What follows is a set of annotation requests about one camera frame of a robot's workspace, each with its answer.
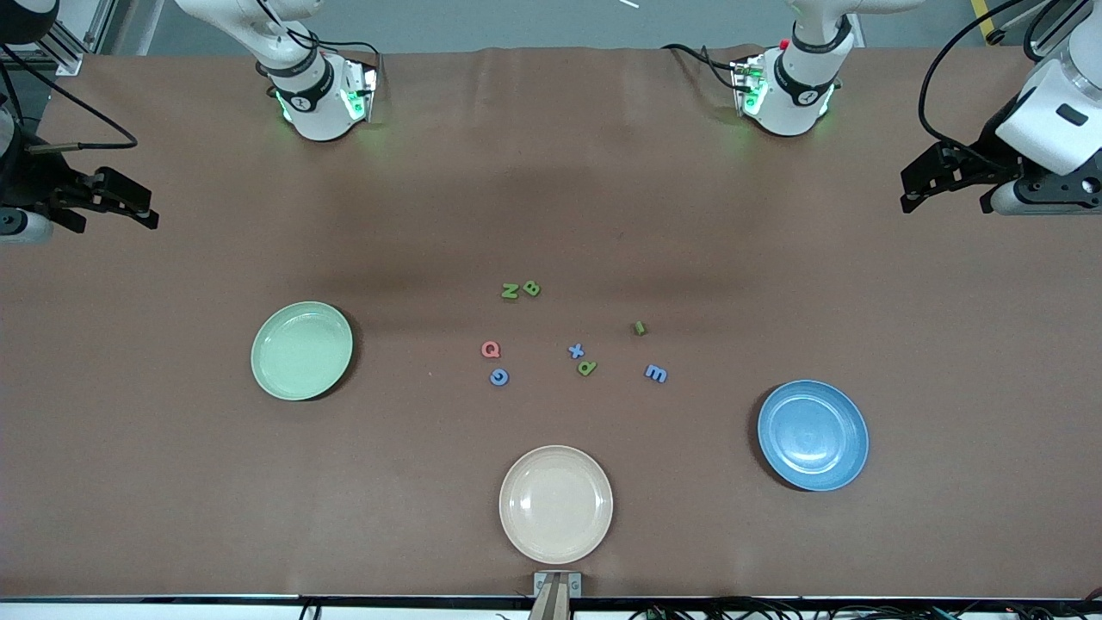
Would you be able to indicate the pink foam letter Q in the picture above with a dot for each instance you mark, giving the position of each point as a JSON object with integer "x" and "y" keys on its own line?
{"x": 491, "y": 349}

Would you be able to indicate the light green plate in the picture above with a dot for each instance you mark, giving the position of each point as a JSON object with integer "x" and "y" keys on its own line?
{"x": 301, "y": 350}

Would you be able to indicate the blue plate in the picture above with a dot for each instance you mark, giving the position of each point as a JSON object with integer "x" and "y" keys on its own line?
{"x": 813, "y": 435}

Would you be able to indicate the brown table mat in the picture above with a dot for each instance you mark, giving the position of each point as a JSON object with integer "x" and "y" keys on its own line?
{"x": 551, "y": 172}

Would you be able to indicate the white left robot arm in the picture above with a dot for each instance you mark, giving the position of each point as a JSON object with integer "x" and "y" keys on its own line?
{"x": 788, "y": 95}

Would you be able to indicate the aluminium frame profile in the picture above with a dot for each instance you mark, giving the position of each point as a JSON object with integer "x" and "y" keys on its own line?
{"x": 65, "y": 56}

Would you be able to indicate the green foam letter p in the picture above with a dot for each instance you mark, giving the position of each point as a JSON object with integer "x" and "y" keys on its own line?
{"x": 587, "y": 368}

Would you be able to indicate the beige plate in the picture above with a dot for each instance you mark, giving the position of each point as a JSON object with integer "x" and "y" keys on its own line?
{"x": 556, "y": 505}

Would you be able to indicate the silver arm base connector box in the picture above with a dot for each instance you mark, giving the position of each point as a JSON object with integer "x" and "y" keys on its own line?
{"x": 747, "y": 86}
{"x": 362, "y": 95}

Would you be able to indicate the blue foam letter m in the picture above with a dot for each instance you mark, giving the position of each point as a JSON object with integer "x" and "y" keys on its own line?
{"x": 655, "y": 374}

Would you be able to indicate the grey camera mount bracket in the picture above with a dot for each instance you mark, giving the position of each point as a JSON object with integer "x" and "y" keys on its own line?
{"x": 557, "y": 594}

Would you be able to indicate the green foam letter B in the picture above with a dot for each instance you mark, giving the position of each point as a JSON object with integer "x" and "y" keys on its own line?
{"x": 532, "y": 288}

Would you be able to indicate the green foam letter N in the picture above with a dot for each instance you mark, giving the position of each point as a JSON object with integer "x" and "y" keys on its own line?
{"x": 510, "y": 291}

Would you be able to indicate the blue foam letter x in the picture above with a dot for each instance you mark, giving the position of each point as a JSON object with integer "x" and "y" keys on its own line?
{"x": 576, "y": 350}

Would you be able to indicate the blue foam letter G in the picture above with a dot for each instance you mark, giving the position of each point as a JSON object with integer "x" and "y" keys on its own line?
{"x": 499, "y": 377}

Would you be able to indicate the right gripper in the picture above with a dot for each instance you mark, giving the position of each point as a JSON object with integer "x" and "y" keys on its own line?
{"x": 27, "y": 182}

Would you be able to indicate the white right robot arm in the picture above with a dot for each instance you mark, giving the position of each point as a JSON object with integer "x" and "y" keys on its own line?
{"x": 314, "y": 103}

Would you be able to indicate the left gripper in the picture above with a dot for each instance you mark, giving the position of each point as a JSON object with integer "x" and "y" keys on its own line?
{"x": 981, "y": 158}

